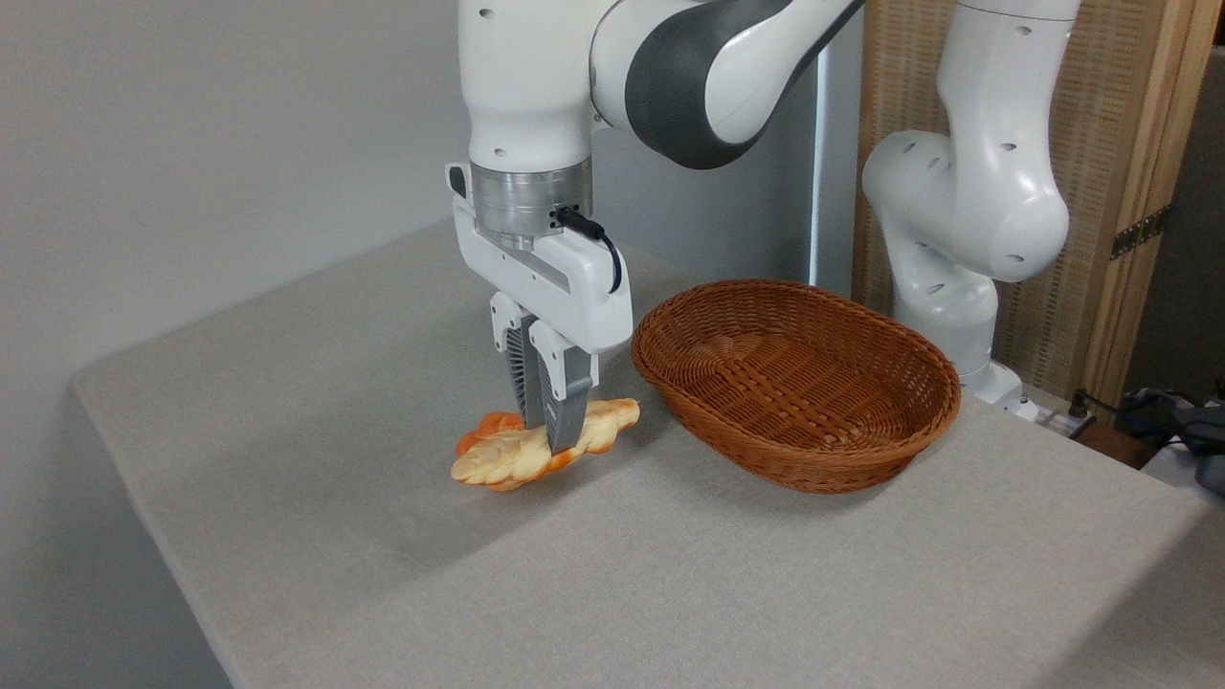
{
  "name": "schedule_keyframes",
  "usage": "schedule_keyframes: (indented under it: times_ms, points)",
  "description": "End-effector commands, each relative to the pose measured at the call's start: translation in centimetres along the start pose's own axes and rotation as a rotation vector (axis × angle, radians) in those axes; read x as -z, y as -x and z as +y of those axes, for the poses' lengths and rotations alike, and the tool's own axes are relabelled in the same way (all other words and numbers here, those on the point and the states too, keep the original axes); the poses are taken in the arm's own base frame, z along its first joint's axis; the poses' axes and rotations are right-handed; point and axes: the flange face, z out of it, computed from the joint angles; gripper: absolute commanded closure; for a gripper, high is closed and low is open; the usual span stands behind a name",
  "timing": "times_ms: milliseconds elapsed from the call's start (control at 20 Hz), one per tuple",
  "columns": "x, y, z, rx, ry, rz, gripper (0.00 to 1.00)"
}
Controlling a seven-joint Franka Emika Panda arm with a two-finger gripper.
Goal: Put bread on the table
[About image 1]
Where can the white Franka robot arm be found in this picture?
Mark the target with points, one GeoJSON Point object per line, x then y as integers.
{"type": "Point", "coordinates": [967, 201]}

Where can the braided golden bread loaf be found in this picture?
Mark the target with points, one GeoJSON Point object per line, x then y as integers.
{"type": "Point", "coordinates": [498, 464]}

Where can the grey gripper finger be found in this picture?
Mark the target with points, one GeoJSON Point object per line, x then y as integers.
{"type": "Point", "coordinates": [567, 397]}
{"type": "Point", "coordinates": [515, 354]}

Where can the dark metal hinge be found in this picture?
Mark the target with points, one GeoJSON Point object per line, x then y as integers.
{"type": "Point", "coordinates": [1139, 233]}

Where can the white power strip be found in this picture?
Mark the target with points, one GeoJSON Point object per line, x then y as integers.
{"type": "Point", "coordinates": [1064, 423]}

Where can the grey bag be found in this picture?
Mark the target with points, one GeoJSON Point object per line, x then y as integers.
{"type": "Point", "coordinates": [1208, 431]}

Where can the brown wooden block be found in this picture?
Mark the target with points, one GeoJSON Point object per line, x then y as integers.
{"type": "Point", "coordinates": [1115, 445]}

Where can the orange muffin shaped bread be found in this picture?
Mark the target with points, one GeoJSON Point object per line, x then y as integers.
{"type": "Point", "coordinates": [483, 426]}

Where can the woven screen with wooden frame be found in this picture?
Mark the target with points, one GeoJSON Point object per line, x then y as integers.
{"type": "Point", "coordinates": [1081, 335]}

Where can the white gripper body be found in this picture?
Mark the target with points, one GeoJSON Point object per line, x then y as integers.
{"type": "Point", "coordinates": [555, 297]}

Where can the brown wicker basket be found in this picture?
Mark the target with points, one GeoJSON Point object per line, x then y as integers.
{"type": "Point", "coordinates": [794, 383]}

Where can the dark blue bundle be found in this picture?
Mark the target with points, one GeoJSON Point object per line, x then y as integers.
{"type": "Point", "coordinates": [1153, 407]}

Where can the white side table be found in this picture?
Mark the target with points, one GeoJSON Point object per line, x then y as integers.
{"type": "Point", "coordinates": [1182, 476]}

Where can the white vertical post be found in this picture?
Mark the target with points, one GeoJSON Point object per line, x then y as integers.
{"type": "Point", "coordinates": [833, 191]}

